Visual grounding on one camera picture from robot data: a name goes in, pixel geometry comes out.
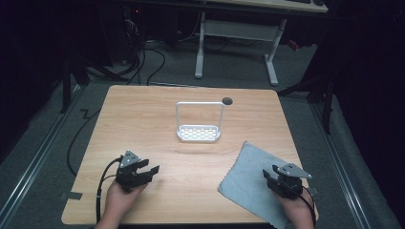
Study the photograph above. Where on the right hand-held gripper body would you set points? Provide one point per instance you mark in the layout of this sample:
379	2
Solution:
288	181

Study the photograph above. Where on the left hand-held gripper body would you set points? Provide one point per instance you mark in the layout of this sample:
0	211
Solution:
128	171

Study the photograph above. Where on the grey cloth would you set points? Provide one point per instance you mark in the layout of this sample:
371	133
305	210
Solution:
246	184

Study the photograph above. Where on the white towel rack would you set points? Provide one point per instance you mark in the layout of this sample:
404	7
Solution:
198	133

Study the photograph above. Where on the person's left hand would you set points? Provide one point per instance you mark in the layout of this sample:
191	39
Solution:
119	198

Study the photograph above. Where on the person's right hand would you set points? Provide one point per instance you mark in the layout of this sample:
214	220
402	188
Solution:
296	210

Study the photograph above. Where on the grey tape piece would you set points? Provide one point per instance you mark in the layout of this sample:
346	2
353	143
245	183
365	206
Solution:
72	196

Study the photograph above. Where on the black metal stand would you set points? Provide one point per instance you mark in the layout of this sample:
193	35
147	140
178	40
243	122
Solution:
68	82
326	95

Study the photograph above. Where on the black computer tower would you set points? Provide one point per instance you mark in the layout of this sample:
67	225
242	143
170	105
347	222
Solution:
125	35

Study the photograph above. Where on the white metal desk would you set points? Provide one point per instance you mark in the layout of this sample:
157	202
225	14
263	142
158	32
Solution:
242	30

